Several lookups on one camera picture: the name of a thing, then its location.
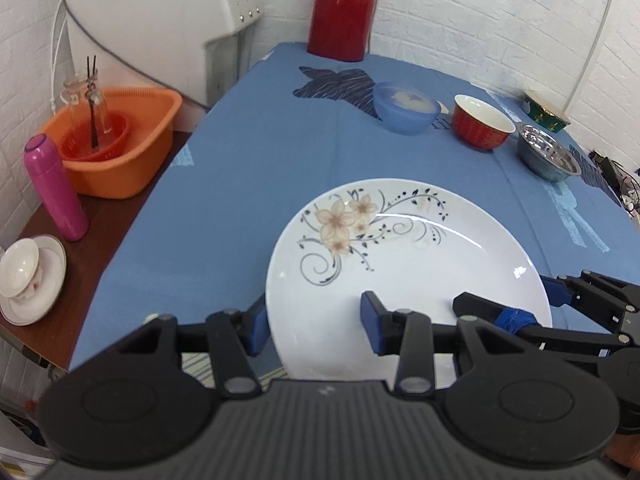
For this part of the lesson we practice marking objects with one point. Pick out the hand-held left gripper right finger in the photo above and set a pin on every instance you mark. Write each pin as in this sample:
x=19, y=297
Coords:
x=371, y=322

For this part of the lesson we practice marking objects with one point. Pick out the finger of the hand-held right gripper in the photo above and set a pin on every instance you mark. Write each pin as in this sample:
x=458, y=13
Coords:
x=515, y=321
x=554, y=290

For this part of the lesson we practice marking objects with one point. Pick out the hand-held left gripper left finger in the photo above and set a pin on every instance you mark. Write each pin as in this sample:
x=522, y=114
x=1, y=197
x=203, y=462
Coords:
x=256, y=327

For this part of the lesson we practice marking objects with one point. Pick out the white floral plate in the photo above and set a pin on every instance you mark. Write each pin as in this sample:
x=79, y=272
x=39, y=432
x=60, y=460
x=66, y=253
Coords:
x=400, y=260

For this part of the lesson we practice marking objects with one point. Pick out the stainless steel bowl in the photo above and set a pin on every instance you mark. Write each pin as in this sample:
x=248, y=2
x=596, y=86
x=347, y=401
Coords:
x=545, y=152

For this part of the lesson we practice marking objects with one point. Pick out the red ceramic bowl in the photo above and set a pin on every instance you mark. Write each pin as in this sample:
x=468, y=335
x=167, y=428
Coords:
x=475, y=130

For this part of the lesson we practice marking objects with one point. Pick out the blue plastic bowl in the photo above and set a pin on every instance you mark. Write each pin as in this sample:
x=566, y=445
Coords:
x=405, y=112

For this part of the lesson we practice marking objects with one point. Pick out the blue printed tablecloth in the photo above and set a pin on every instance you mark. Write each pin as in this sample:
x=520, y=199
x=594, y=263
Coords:
x=250, y=185

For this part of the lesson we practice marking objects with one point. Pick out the green and gold bowl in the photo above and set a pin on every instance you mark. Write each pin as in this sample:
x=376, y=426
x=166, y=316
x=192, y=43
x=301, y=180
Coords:
x=542, y=110

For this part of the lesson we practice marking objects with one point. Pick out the brown wooden side table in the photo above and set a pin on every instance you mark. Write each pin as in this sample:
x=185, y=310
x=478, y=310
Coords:
x=85, y=270

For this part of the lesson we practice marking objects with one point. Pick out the orange plastic basin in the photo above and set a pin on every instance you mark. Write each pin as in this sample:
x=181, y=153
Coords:
x=135, y=145

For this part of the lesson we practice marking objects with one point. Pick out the red plastic colander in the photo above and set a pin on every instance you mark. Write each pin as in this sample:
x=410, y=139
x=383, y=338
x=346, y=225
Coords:
x=117, y=135

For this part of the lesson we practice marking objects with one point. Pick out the pink bottle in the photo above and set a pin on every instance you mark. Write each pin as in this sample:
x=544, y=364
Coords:
x=55, y=190

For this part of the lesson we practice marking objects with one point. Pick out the white teacup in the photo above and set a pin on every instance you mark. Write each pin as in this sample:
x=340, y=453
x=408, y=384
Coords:
x=17, y=270

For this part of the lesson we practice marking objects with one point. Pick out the dark thin utensil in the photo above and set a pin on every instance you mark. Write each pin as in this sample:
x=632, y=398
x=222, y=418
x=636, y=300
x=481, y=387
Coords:
x=93, y=115

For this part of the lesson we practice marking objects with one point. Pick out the clear glass bottle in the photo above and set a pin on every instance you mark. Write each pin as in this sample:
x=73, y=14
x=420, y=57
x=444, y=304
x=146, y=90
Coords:
x=77, y=95

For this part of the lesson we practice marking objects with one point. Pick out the red thermos jug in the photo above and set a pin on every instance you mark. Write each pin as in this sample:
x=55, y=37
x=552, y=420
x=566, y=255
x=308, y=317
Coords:
x=342, y=10

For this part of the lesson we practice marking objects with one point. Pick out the white water dispenser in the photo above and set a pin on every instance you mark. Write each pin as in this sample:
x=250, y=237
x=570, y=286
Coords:
x=150, y=25

